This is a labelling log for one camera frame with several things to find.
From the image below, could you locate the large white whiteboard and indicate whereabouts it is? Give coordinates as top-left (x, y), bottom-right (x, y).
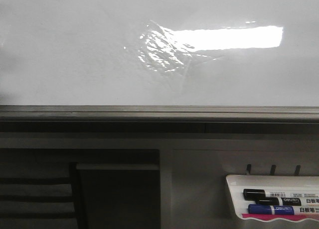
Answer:
top-left (0, 0), bottom-right (319, 107)

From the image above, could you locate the blue capped whiteboard marker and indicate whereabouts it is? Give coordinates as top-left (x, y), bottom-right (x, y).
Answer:
top-left (248, 204), bottom-right (319, 216)

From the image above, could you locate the left black tray hook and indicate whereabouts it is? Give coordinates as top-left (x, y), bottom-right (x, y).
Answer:
top-left (246, 164), bottom-right (252, 175)

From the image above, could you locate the black tray hook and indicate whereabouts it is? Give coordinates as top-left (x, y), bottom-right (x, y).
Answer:
top-left (294, 165), bottom-right (301, 176)
top-left (246, 164), bottom-right (252, 175)
top-left (270, 164), bottom-right (276, 176)

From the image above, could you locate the black capped marker top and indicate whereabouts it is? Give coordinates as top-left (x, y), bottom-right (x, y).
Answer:
top-left (243, 189), bottom-right (319, 201)

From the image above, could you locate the black capped marker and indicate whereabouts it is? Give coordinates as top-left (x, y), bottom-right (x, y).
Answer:
top-left (243, 189), bottom-right (319, 201)
top-left (255, 197), bottom-right (319, 206)

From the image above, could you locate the middle black tray hook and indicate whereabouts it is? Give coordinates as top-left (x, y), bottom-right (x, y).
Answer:
top-left (270, 164), bottom-right (276, 176)

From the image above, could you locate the white plastic marker tray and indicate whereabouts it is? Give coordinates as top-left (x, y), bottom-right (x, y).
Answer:
top-left (226, 175), bottom-right (319, 229)

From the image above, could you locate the black capped marker middle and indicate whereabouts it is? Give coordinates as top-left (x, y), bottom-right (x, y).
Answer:
top-left (255, 197), bottom-right (319, 206)

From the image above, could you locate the right black tray hook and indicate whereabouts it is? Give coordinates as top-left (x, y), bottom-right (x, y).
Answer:
top-left (294, 165), bottom-right (301, 176)

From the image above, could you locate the grey aluminium whiteboard frame rail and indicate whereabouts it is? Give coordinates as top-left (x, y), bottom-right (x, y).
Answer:
top-left (0, 105), bottom-right (319, 123)

